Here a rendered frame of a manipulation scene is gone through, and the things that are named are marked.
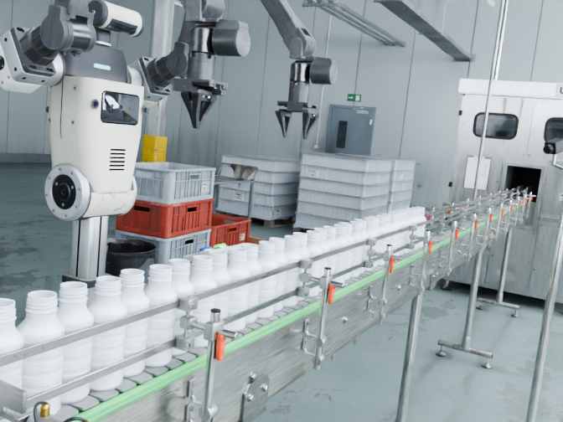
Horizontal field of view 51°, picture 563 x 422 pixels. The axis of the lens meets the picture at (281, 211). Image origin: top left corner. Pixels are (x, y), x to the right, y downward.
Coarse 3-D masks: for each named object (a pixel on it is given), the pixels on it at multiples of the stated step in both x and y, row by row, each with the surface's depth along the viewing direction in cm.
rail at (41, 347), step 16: (448, 208) 303; (464, 208) 303; (480, 208) 388; (496, 208) 402; (416, 224) 224; (416, 240) 228; (320, 256) 147; (272, 272) 126; (224, 288) 110; (176, 304) 97; (272, 304) 128; (112, 320) 85; (128, 320) 87; (224, 320) 111; (64, 336) 77; (80, 336) 79; (16, 352) 71; (32, 352) 73; (144, 352) 92; (160, 352) 95; (112, 368) 86; (64, 384) 78; (80, 384) 81; (32, 400) 74; (0, 416) 70
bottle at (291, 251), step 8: (288, 240) 138; (296, 240) 138; (288, 248) 138; (296, 248) 138; (288, 256) 137; (296, 256) 137; (288, 264) 137; (288, 272) 137; (296, 272) 138; (288, 280) 138; (296, 280) 138; (288, 288) 138; (296, 296) 139; (288, 304) 138; (296, 304) 140
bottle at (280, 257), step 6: (270, 240) 133; (276, 240) 132; (282, 240) 133; (276, 246) 133; (282, 246) 133; (276, 252) 133; (282, 252) 134; (276, 258) 132; (282, 258) 133; (282, 264) 133; (282, 276) 133; (276, 282) 133; (282, 282) 134; (276, 288) 133; (282, 288) 134; (276, 294) 133; (282, 294) 134; (276, 306) 134; (282, 306) 135
